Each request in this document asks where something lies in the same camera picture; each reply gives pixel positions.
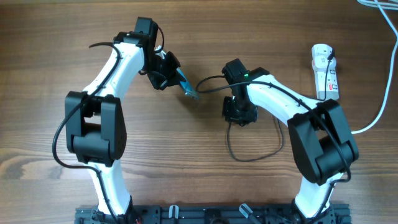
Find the blue screen smartphone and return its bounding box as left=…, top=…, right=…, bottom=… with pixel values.
left=177, top=68, right=200, bottom=100

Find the black charger cable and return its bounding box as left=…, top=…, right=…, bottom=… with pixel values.
left=226, top=49, right=336, bottom=163

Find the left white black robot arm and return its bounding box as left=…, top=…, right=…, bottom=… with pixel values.
left=55, top=17, right=186, bottom=223

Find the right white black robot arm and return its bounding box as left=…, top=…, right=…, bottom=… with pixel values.
left=222, top=58, right=359, bottom=223

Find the white power strip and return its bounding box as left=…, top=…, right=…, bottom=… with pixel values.
left=312, top=44, right=340, bottom=101

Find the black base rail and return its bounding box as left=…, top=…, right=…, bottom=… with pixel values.
left=74, top=203, right=352, bottom=224

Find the white power strip cable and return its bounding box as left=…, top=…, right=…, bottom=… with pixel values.
left=351, top=0, right=398, bottom=135

